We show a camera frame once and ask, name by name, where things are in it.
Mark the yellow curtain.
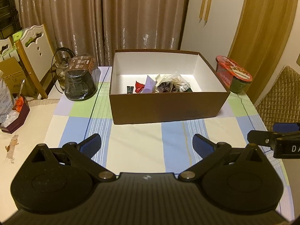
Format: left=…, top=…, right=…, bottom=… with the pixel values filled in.
left=228, top=0, right=298, bottom=102

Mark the red instant noodle bowl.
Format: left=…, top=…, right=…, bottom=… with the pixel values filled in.
left=216, top=55, right=252, bottom=94

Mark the quilted tan chair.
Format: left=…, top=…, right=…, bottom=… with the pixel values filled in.
left=256, top=66, right=299, bottom=131

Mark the brown curtain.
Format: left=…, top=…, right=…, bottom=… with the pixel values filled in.
left=19, top=0, right=189, bottom=66

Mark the brown cardboard box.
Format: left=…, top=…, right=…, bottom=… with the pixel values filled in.
left=109, top=49, right=229, bottom=125

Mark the cotton swab bag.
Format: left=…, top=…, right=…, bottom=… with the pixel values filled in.
left=171, top=73, right=190, bottom=92

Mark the white plastic clip holder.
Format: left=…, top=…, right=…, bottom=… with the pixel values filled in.
left=156, top=74, right=172, bottom=85

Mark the red snack packet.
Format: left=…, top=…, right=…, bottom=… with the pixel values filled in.
left=135, top=81, right=145, bottom=94

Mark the wall socket plate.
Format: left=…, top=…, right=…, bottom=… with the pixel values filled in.
left=296, top=54, right=300, bottom=66

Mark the cardboard carton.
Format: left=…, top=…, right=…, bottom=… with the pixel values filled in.
left=1, top=57, right=37, bottom=97

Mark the dark folding rack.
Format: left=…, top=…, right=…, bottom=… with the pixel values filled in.
left=0, top=0, right=22, bottom=40

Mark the crumpled white plastic bag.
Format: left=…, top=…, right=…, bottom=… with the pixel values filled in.
left=0, top=79, right=19, bottom=128

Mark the dark purple scrunchie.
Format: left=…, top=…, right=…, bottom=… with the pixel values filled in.
left=157, top=81, right=179, bottom=93

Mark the dark green sachet packet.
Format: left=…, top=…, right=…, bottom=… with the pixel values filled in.
left=127, top=86, right=134, bottom=94

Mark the purple cream tube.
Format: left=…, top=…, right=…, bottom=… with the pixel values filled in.
left=141, top=75, right=157, bottom=94

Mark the yellow wall ornament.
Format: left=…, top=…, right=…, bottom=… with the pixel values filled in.
left=199, top=0, right=212, bottom=25

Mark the glass teapot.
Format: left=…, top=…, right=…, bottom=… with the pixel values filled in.
left=51, top=47, right=75, bottom=93

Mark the dark wrapped noodle bowl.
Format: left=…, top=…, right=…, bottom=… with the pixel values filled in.
left=64, top=54, right=101, bottom=101

